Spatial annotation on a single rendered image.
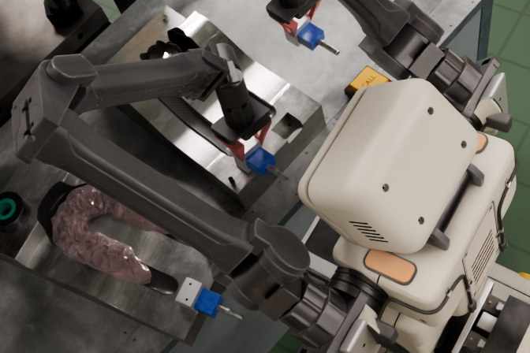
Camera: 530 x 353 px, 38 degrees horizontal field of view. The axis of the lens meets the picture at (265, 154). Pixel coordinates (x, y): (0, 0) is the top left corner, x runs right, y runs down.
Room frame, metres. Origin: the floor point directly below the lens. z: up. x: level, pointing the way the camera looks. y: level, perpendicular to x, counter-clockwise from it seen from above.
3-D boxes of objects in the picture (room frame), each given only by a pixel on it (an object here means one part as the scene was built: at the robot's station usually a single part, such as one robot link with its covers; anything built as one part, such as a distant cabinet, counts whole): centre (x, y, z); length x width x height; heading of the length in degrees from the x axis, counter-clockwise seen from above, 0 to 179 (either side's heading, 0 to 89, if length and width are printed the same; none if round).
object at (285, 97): (1.00, 0.08, 0.87); 0.50 x 0.26 x 0.14; 28
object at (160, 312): (0.75, 0.36, 0.85); 0.50 x 0.26 x 0.11; 45
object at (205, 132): (0.98, 0.08, 0.92); 0.35 x 0.16 x 0.09; 28
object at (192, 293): (0.53, 0.20, 0.85); 0.13 x 0.05 x 0.05; 45
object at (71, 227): (0.76, 0.35, 0.90); 0.26 x 0.18 x 0.08; 45
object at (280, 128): (0.82, -0.06, 0.87); 0.05 x 0.05 x 0.04; 28
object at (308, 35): (0.97, -0.19, 0.93); 0.13 x 0.05 x 0.05; 28
